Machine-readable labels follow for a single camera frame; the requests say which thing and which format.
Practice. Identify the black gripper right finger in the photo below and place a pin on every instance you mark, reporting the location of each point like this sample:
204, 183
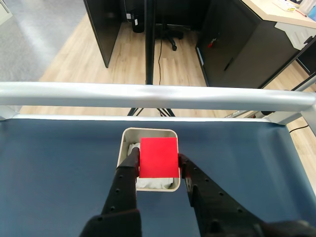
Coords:
214, 214

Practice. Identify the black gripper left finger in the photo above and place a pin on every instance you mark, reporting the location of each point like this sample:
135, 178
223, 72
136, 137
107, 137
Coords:
121, 197

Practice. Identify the red cube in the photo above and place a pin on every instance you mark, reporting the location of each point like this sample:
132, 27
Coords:
159, 158

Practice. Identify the white square box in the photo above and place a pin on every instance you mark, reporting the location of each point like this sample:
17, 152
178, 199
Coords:
121, 148

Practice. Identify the white tissue paper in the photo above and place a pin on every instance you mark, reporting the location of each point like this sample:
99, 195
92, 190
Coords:
153, 184

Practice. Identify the blue grey table mat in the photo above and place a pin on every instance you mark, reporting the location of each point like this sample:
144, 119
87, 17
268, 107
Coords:
61, 172

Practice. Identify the white cart tray rim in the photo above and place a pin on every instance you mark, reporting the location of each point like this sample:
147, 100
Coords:
98, 117

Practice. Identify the grey desk leg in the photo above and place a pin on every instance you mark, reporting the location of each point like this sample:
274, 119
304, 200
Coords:
304, 82

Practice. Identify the black desk panel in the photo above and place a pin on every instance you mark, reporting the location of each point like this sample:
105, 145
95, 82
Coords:
103, 29

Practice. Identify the black office chair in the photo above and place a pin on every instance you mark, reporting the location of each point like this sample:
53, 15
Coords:
172, 35

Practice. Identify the red key tag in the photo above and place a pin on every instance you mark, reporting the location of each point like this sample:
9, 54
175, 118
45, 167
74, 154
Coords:
212, 43

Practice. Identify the black cylindrical bin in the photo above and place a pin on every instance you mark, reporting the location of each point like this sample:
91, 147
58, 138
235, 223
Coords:
137, 23

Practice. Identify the black cabinet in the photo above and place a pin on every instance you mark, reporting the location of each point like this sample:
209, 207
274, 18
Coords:
237, 32

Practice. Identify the beige desk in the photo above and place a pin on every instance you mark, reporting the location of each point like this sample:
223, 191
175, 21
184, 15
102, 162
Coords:
271, 14

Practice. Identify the white papers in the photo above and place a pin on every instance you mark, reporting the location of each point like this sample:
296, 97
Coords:
287, 3

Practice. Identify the black camera tripod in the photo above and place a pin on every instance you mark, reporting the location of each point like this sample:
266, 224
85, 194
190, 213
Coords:
149, 49

